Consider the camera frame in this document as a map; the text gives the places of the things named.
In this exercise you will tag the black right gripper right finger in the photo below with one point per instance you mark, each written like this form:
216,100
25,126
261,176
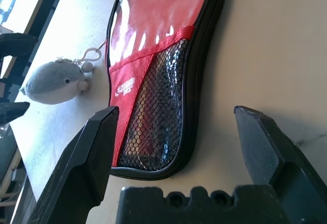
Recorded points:
281,170

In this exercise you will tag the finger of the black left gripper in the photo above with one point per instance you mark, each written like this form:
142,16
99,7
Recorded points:
15,44
10,111

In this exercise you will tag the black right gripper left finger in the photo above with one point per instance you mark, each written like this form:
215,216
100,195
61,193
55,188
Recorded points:
76,170

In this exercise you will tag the black red paddle case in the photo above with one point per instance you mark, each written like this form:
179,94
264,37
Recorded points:
127,81

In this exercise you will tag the red ping-pong paddle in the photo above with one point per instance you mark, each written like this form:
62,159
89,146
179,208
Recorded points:
166,4

